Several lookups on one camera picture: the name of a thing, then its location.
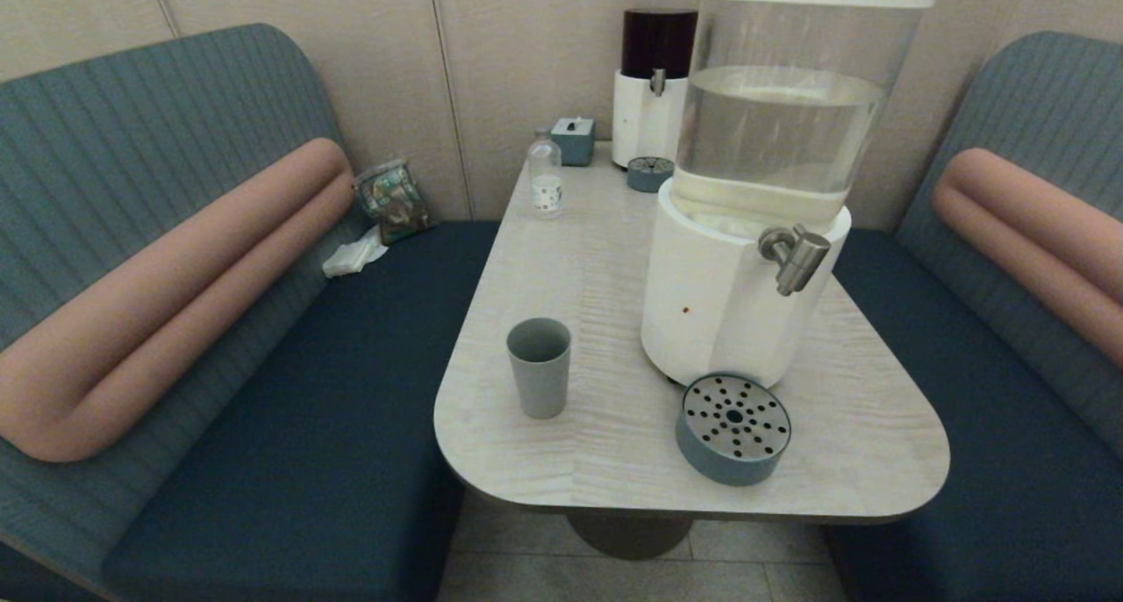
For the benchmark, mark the dark blue seat cushion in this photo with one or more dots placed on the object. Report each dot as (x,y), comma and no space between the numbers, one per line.
(307,426)
(1009,462)

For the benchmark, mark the green printed snack bag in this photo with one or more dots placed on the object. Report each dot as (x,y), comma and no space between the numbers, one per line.
(395,203)

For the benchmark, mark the large round perforated drip tray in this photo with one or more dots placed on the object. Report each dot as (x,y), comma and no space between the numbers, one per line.
(733,422)

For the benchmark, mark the crumpled white tissue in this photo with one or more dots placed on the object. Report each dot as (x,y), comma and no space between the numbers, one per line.
(355,255)

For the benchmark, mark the large clear water dispenser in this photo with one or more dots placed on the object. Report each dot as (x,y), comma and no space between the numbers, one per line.
(702,304)

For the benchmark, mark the blue-grey tissue box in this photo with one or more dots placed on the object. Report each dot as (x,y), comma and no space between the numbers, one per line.
(575,141)

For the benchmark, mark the small metal drink tap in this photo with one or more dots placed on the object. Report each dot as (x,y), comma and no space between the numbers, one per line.
(658,82)

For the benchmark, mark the grey-blue plastic cup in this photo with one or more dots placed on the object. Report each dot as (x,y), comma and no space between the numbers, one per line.
(540,383)

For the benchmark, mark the clear bottle with white label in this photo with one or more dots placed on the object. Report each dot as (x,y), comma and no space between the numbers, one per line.
(545,189)

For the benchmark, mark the dark drink dispenser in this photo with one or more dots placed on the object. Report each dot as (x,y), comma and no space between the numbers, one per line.
(645,119)

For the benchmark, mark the small round drip tray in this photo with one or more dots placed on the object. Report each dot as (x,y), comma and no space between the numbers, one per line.
(647,179)

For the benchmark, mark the metal water dispenser tap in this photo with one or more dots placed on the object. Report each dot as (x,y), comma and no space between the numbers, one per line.
(798,264)

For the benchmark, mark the grey table pedestal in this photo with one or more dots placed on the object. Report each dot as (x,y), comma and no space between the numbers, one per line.
(627,536)

